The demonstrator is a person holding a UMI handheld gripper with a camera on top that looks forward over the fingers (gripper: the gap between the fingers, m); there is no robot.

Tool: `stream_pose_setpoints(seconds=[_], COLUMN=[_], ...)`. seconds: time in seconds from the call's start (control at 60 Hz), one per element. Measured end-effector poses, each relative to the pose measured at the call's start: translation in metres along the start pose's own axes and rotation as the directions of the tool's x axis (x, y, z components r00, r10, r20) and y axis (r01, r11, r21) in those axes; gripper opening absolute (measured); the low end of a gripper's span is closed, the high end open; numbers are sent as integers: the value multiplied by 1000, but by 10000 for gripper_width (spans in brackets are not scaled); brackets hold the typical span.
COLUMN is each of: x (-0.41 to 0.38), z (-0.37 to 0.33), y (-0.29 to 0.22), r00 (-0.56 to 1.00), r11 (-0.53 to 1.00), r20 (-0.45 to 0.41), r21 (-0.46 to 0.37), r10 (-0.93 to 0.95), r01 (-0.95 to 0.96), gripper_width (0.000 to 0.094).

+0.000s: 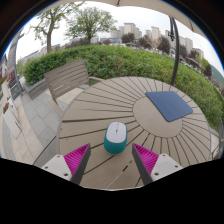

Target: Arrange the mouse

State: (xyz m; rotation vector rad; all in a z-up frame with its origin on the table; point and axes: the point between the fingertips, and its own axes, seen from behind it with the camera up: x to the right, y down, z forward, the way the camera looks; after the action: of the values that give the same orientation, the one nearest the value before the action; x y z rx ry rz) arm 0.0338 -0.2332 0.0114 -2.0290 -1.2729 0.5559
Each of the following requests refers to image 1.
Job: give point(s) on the group of distant apartment buildings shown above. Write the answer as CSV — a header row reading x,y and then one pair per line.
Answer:
x,y
130,29

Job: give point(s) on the blue rectangular mouse pad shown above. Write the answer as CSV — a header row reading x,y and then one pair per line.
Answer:
x,y
169,105

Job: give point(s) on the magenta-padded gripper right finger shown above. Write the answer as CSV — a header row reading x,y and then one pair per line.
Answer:
x,y
146,159

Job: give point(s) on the white flower planter box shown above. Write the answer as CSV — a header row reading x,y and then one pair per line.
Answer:
x,y
11,123

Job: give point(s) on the beige slatted outdoor chair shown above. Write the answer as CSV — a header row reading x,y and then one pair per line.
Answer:
x,y
66,78

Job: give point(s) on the round-crowned green tree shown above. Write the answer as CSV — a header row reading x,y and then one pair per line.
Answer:
x,y
90,21

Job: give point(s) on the white and teal computer mouse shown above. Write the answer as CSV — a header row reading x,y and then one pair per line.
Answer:
x,y
115,138

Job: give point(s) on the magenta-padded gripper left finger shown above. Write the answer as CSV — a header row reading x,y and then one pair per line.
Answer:
x,y
76,159

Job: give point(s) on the dark curved umbrella pole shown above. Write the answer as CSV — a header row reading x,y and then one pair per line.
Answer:
x,y
176,56

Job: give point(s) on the green hedge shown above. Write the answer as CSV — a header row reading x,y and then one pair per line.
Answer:
x,y
133,61

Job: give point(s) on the thin-trunked leafy tree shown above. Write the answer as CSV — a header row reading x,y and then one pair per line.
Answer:
x,y
49,36

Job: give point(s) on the beige umbrella canopy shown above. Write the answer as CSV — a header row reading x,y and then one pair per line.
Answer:
x,y
140,3

